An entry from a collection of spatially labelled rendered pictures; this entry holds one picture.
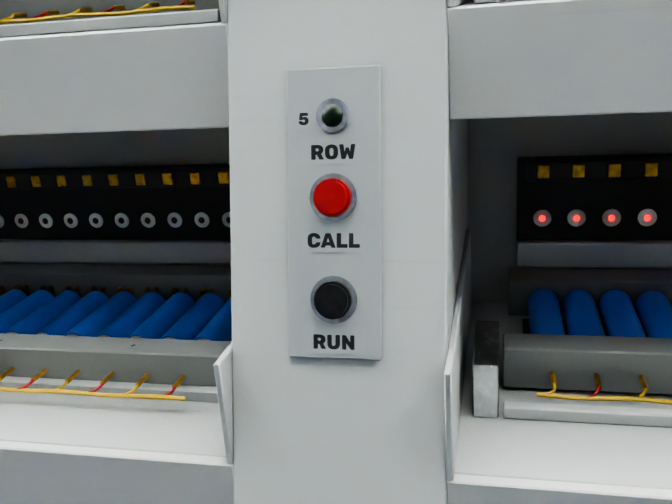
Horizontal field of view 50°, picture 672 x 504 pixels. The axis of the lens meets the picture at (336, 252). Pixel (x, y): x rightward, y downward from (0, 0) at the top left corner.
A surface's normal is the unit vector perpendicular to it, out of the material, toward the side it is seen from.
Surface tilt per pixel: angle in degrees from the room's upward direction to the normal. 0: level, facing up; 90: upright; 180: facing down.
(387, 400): 90
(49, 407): 17
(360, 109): 90
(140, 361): 107
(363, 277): 90
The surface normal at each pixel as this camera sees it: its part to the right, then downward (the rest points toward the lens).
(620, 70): -0.21, 0.33
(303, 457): -0.22, 0.05
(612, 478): -0.07, -0.94
